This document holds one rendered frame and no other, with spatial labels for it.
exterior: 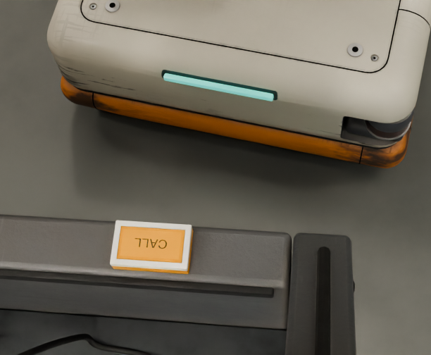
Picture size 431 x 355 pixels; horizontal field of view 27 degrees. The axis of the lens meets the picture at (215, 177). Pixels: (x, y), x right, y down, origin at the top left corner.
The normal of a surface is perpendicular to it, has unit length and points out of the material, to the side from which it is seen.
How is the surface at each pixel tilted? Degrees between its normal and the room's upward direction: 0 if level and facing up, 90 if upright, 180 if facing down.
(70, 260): 0
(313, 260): 43
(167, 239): 0
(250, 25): 0
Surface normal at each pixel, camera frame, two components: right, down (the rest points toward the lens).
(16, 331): -0.07, -0.37
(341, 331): 0.01, -0.90
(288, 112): -0.25, 0.90
